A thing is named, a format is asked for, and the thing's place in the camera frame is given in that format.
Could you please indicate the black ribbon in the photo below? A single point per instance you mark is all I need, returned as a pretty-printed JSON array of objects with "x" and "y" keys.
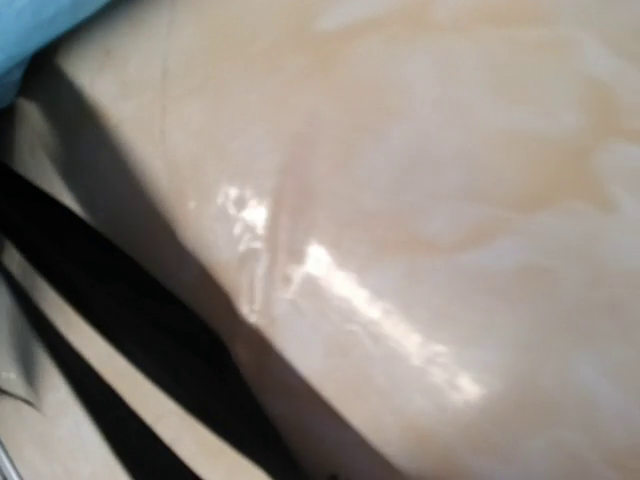
[{"x": 143, "y": 320}]

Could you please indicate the blue wrapping paper sheet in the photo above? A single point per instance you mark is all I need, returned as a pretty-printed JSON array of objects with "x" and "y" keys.
[{"x": 29, "y": 25}]

